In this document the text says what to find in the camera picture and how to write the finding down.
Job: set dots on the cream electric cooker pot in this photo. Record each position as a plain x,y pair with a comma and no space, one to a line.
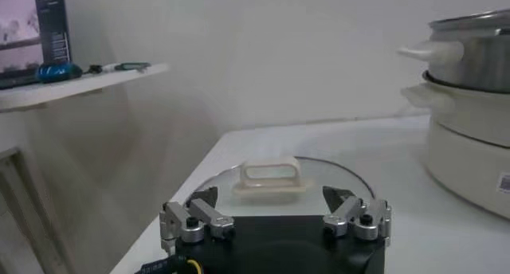
470,168

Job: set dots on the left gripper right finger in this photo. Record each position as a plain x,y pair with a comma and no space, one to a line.
358,220

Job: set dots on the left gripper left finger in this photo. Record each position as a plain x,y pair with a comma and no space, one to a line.
199,220

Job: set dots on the white side table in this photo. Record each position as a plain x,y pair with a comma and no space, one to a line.
60,89

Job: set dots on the computer monitor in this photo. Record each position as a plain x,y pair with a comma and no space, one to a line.
24,28

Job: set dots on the blue computer mouse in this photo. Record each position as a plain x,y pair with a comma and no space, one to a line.
57,72

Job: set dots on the green flat gadget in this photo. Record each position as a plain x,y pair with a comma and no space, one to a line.
131,66

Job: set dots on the perforated steel steamer basket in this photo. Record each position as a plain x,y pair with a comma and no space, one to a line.
478,60

